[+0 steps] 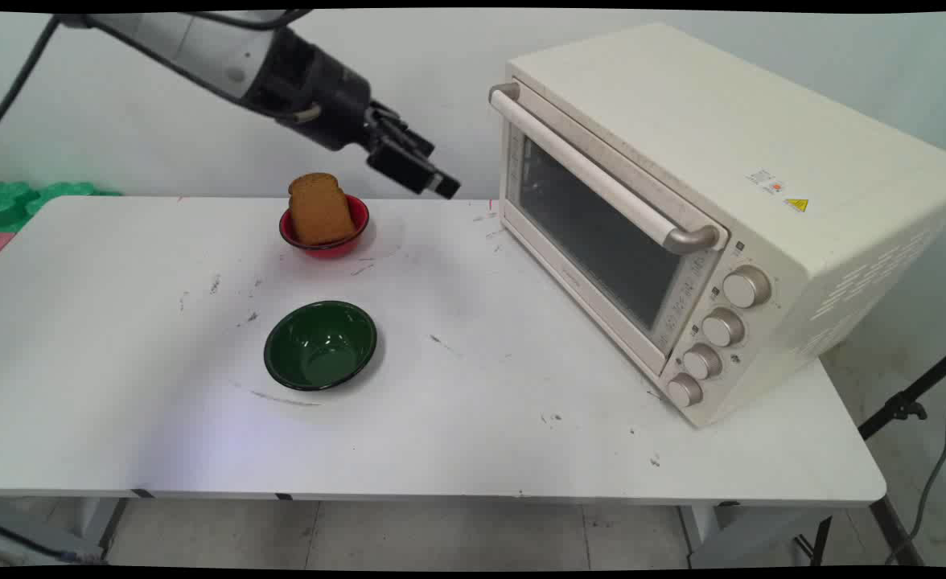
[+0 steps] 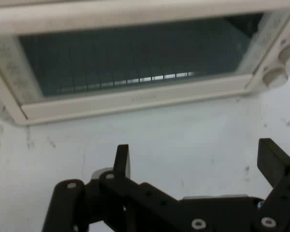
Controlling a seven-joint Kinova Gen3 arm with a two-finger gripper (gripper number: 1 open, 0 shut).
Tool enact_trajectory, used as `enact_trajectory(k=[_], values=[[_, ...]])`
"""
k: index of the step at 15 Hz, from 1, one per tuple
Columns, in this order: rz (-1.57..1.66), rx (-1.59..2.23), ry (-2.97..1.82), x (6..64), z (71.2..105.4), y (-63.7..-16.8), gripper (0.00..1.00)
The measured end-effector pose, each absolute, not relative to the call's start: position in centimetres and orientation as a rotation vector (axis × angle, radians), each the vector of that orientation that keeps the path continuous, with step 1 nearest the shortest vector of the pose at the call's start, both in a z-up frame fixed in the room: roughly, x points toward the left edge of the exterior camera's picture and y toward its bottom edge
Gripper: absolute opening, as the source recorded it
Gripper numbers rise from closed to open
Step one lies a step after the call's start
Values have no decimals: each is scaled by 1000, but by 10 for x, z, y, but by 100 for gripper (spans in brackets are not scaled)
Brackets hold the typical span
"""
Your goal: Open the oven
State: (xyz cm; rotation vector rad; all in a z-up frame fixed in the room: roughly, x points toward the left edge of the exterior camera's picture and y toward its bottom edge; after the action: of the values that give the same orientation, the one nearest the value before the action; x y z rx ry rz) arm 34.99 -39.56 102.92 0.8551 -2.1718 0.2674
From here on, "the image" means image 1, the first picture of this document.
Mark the white table leg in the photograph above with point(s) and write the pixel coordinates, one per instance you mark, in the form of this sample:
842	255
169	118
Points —
91	523
754	535

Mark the green plastic objects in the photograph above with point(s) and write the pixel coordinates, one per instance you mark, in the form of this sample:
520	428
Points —
26	201

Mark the dark green bowl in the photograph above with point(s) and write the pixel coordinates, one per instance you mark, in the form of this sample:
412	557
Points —
320	346

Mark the brown bread slice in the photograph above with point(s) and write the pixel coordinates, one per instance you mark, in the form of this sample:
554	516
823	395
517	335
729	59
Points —
320	211

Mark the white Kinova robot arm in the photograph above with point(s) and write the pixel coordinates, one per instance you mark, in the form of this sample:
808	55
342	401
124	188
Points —
191	44

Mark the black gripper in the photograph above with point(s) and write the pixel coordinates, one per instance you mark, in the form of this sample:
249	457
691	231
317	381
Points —
320	92

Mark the cream toaster oven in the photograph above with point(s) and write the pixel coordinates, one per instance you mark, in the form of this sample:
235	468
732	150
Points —
714	201

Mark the black tripod stand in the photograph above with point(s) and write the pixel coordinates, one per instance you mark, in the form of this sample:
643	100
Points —
883	450

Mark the red bowl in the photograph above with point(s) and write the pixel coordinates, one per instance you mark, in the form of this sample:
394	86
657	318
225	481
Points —
324	229

